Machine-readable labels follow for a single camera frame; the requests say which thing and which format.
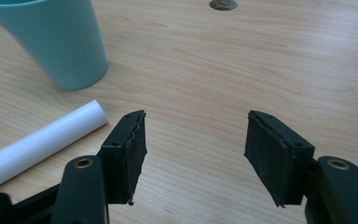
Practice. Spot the white plastic tube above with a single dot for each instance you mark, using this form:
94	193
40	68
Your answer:
37	146

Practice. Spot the light blue cup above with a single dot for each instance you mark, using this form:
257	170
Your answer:
59	40

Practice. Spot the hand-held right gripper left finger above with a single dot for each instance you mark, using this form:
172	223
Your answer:
122	161

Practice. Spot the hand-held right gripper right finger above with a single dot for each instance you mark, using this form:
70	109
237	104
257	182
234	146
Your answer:
273	161

